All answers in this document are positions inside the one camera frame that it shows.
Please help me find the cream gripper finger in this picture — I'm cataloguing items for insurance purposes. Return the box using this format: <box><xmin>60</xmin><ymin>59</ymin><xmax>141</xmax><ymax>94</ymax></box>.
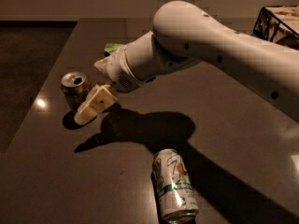
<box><xmin>74</xmin><ymin>85</ymin><xmax>118</xmax><ymax>125</ymax></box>
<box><xmin>94</xmin><ymin>58</ymin><xmax>108</xmax><ymax>74</ymax></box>

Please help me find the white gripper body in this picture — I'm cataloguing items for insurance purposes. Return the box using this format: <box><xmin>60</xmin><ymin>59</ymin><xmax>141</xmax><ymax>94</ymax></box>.
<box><xmin>104</xmin><ymin>46</ymin><xmax>143</xmax><ymax>93</ymax></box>

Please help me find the orange soda can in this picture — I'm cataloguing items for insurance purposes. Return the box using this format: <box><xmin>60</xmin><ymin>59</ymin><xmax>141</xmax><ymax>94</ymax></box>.
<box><xmin>61</xmin><ymin>71</ymin><xmax>92</xmax><ymax>113</ymax></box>

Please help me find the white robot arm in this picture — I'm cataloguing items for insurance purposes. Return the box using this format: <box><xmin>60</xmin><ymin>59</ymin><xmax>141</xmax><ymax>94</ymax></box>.
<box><xmin>74</xmin><ymin>1</ymin><xmax>299</xmax><ymax>125</ymax></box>

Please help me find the white green 7up can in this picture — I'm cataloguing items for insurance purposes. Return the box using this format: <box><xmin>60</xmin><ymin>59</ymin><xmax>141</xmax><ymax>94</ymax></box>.
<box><xmin>152</xmin><ymin>148</ymin><xmax>199</xmax><ymax>224</ymax></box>

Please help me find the green chip bag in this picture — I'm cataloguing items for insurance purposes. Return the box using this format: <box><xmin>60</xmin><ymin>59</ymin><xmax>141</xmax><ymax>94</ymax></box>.
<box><xmin>105</xmin><ymin>43</ymin><xmax>122</xmax><ymax>55</ymax></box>

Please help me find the black wire basket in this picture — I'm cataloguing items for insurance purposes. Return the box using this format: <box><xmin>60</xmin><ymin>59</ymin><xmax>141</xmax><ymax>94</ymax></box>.
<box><xmin>253</xmin><ymin>5</ymin><xmax>299</xmax><ymax>49</ymax></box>

